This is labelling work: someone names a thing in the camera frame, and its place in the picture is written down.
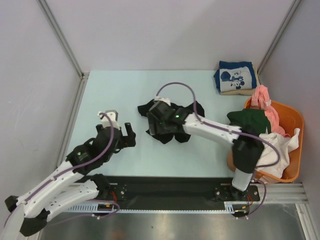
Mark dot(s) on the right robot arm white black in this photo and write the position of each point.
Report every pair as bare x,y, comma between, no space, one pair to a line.
246,147

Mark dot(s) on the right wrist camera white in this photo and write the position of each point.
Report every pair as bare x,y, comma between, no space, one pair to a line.
163,99

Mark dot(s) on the orange plastic basket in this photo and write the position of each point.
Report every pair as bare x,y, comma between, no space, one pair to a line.
290,148

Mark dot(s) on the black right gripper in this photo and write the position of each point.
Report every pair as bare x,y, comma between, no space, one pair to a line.
152,122

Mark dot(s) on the slotted cable duct rail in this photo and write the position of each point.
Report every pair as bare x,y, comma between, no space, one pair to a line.
140,205

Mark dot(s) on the aluminium frame rail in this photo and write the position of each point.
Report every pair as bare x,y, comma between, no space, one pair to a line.
285,193

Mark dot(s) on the right aluminium frame post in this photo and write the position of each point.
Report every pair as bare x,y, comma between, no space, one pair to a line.
279,33

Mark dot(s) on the aluminium frame post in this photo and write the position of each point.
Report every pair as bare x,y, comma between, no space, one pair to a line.
53,23
279,33

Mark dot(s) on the folded beige t-shirt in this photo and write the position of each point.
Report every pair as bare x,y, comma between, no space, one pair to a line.
240,92

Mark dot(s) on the pink t-shirt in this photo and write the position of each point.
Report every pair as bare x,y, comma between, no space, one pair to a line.
261,100

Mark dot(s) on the folded blue Mickey t-shirt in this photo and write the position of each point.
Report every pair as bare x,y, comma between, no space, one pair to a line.
228,65

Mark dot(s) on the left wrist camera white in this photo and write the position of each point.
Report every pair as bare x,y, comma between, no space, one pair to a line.
109,118

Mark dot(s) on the left aluminium frame post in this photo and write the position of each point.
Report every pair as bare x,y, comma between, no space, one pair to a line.
53,23

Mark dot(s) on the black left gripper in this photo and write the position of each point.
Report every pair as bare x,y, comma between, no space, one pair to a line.
126,141

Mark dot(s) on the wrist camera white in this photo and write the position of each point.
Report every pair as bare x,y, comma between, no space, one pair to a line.
109,118
163,99

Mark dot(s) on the black t-shirt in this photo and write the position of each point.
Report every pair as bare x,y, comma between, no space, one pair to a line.
182,113

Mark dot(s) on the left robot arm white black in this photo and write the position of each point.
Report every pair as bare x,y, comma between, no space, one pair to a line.
49,198

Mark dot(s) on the dark green t-shirt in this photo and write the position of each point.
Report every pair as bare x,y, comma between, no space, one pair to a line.
255,118

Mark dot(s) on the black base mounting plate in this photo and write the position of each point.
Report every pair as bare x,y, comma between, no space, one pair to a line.
130,188

